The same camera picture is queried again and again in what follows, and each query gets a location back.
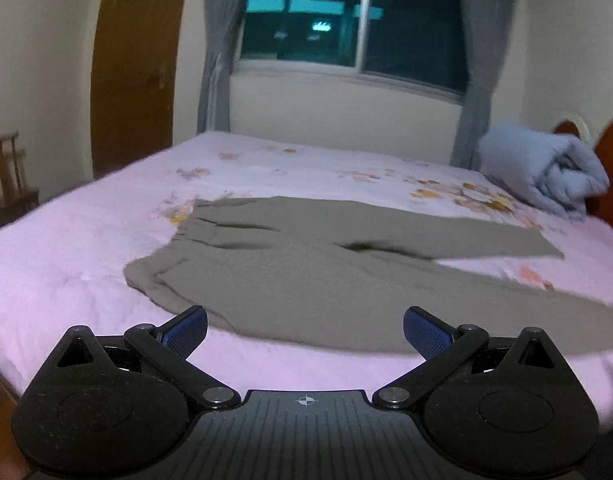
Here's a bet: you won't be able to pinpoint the olive green pants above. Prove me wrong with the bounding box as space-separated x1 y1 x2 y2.
124 196 613 356

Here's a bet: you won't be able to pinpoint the pink floral bed sheet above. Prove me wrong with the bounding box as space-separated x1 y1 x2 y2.
0 130 613 434

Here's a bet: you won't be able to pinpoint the rolled light blue blanket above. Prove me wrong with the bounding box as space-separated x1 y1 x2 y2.
478 125 610 219

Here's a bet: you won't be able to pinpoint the red wooden headboard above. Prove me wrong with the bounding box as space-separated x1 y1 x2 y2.
553 115 613 228

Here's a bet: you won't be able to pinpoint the wooden chair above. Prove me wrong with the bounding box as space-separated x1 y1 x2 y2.
0 131 40 227

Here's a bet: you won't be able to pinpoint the brown wooden door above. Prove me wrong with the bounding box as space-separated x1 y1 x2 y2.
90 0 185 178

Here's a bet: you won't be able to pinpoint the sliding glass window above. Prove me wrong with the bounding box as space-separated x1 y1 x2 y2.
240 0 468 96

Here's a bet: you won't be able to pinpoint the right grey curtain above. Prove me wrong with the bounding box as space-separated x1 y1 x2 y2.
450 0 515 169

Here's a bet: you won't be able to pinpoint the grey curtain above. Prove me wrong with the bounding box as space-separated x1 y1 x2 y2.
197 0 247 133
450 0 515 169

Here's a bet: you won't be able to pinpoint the left grey curtain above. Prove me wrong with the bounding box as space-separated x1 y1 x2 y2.
197 0 247 133

